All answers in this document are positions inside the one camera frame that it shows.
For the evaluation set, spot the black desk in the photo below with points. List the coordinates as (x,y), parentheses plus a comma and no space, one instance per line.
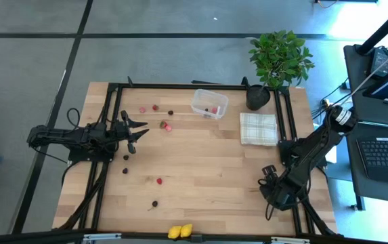
(354,95)

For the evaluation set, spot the dark red cherry with stem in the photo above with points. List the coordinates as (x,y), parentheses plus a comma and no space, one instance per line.
(154,203)

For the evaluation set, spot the black laptop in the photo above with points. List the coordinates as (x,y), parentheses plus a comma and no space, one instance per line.
(386,156)

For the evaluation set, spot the green plant in black pot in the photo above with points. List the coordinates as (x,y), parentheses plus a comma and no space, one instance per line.
(278,57)

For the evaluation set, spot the red strawberry with green top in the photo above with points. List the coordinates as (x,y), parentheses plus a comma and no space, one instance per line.
(159,181)

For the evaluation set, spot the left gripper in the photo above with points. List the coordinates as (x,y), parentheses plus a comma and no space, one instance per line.
(119,133)

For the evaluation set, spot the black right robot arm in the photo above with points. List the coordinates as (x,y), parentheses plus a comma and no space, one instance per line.
(319,142)

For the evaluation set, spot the yellow plug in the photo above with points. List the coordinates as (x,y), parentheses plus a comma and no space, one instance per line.
(325,101)

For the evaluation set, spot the clear plastic tupperware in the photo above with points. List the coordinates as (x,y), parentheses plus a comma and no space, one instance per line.
(202,98)

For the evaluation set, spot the checked white cloth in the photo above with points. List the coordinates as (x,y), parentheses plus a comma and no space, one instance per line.
(258,128)

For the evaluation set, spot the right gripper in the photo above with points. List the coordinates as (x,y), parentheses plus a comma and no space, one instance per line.
(281,191)

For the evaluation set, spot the silver metal bracket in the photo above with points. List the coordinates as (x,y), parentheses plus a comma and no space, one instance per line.
(102,236)
(290,240)

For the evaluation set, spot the black power adapter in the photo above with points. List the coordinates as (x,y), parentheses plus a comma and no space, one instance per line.
(381,59)

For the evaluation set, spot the black pole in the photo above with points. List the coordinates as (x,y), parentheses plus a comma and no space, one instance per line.
(383,28)

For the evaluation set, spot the black gantry beam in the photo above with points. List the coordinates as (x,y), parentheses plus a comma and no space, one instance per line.
(27,237)

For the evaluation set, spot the white box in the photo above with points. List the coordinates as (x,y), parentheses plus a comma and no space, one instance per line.
(331,155)

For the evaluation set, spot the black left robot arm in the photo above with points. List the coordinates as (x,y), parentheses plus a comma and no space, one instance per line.
(55,135)

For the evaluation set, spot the yellow lemon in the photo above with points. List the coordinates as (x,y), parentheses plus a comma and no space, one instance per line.
(174,232)
(186,230)

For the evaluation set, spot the pink raspberry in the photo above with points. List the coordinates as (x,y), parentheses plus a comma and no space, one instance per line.
(142,110)
(168,128)

